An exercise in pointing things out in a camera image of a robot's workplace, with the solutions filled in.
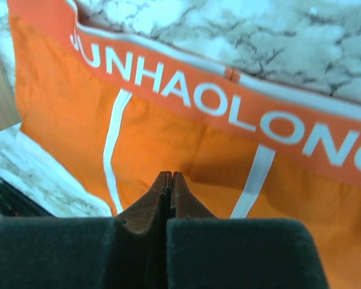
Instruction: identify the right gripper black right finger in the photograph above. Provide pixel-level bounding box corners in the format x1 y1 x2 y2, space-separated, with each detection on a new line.
166 172 329 288

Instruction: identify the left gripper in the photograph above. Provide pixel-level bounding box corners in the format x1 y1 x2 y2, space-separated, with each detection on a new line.
0 177 53 217

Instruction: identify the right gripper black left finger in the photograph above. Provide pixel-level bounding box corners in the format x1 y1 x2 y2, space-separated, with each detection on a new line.
0 172 172 288

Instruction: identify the bright orange underwear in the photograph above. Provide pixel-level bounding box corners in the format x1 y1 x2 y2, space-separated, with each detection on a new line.
8 1 361 288

